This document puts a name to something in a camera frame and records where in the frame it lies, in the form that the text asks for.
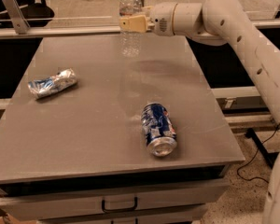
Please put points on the black stand base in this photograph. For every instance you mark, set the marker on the black stand base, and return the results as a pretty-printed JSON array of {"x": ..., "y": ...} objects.
[{"x": 269, "y": 157}]

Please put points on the crushed silver blue can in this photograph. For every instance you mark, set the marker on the crushed silver blue can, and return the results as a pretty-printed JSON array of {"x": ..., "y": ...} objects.
[{"x": 51, "y": 85}]

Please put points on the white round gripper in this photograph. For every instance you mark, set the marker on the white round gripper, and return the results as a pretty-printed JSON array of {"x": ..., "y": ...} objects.
[{"x": 162, "y": 19}]

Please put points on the black drawer handle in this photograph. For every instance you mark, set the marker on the black drawer handle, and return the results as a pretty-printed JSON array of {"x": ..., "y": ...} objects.
[{"x": 119, "y": 206}]

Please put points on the black office chair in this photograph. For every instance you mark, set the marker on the black office chair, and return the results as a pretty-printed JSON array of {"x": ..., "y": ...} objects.
[{"x": 25, "y": 3}]

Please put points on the left metal rail bracket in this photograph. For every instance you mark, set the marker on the left metal rail bracket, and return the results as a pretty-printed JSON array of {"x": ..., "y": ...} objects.
[{"x": 20, "y": 24}]

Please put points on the lower grey drawer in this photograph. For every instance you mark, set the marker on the lower grey drawer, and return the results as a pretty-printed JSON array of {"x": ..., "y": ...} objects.
[{"x": 165, "y": 215}]

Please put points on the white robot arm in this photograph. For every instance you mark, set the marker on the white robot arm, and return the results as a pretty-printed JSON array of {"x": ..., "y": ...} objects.
[{"x": 217, "y": 22}]

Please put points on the clear plastic water bottle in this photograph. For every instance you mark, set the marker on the clear plastic water bottle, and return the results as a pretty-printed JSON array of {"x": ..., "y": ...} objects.
[{"x": 130, "y": 41}]

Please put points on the blue soda can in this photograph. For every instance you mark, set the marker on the blue soda can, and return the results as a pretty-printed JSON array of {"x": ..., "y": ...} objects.
[{"x": 158, "y": 130}]

